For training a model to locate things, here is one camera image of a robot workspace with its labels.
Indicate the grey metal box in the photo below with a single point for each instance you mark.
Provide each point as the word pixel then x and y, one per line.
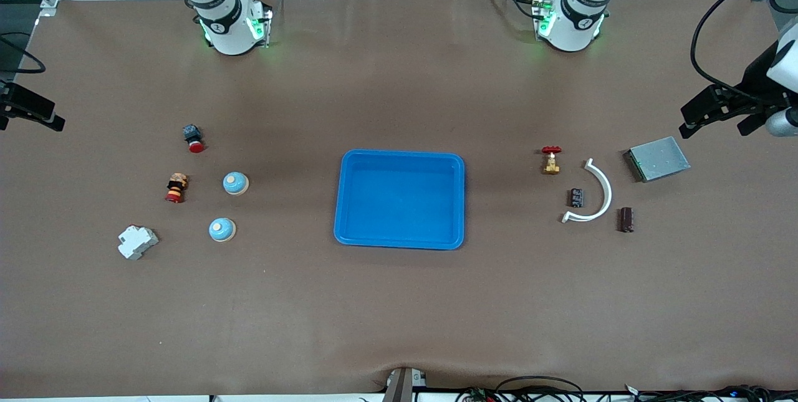
pixel 658 159

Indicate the white circuit breaker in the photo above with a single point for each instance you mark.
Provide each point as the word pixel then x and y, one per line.
pixel 137 242

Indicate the blue plastic tray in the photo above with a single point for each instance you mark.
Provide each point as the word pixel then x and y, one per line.
pixel 399 202

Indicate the white curved plastic clamp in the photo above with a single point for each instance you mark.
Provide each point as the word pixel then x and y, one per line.
pixel 606 193

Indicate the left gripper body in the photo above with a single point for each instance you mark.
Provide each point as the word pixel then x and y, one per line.
pixel 755 80

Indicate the red emergency button orange body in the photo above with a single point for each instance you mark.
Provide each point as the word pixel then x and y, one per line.
pixel 176 187

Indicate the grey metal bracket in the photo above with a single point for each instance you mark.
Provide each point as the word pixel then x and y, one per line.
pixel 402 386

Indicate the dark brown relay block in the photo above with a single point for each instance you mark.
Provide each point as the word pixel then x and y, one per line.
pixel 626 219

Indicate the brown table mat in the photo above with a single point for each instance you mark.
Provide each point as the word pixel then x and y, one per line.
pixel 399 302

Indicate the blue dome bell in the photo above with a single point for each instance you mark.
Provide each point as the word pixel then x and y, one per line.
pixel 235 183
pixel 222 229

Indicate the red push button dark body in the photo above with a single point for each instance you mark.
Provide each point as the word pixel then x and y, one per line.
pixel 193 138

